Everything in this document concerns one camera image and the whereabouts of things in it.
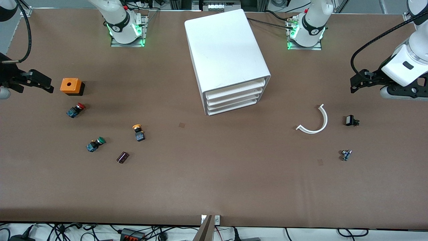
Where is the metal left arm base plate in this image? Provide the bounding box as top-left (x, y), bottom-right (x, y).
top-left (287, 17), bottom-right (322, 51)

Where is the white terminal block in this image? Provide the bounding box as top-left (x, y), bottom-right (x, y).
top-left (200, 0), bottom-right (242, 13)

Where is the black orange power strip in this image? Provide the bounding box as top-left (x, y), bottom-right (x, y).
top-left (120, 228), bottom-right (146, 241)

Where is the brown wooden beam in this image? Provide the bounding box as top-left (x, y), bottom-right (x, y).
top-left (193, 215), bottom-right (213, 241)

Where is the black cable behind cabinet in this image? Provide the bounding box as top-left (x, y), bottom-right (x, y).
top-left (247, 10), bottom-right (295, 30)

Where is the white drawer cabinet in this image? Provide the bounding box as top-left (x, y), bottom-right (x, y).
top-left (185, 9), bottom-right (271, 116)

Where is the black looped floor cable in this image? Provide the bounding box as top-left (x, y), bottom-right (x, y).
top-left (337, 228), bottom-right (369, 238)

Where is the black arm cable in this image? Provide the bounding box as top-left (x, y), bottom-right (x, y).
top-left (2, 0), bottom-right (32, 64)
top-left (350, 13), bottom-right (428, 79)

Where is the white plastic drawer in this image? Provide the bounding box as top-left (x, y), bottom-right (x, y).
top-left (207, 99), bottom-right (257, 115)
top-left (204, 87), bottom-right (264, 105)
top-left (203, 78), bottom-right (268, 99)
top-left (206, 94), bottom-right (261, 110)

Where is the yellow push button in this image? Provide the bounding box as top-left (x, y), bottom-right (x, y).
top-left (132, 124), bottom-right (145, 142)

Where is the green push button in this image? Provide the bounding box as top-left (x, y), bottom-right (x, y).
top-left (86, 137), bottom-right (106, 153)

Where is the red push button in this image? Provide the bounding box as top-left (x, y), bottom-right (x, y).
top-left (66, 103), bottom-right (86, 118)

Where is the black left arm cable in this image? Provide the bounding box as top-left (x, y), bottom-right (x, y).
top-left (350, 13), bottom-right (428, 79)

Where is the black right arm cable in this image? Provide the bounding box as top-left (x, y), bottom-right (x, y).
top-left (2, 0), bottom-right (32, 64)

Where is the orange box with hole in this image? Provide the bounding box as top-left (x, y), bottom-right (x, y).
top-left (60, 78), bottom-right (85, 96)

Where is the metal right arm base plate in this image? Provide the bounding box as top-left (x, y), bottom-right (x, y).
top-left (110, 15), bottom-right (148, 48)

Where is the white curved plastic piece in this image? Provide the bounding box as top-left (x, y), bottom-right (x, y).
top-left (296, 104), bottom-right (328, 134)

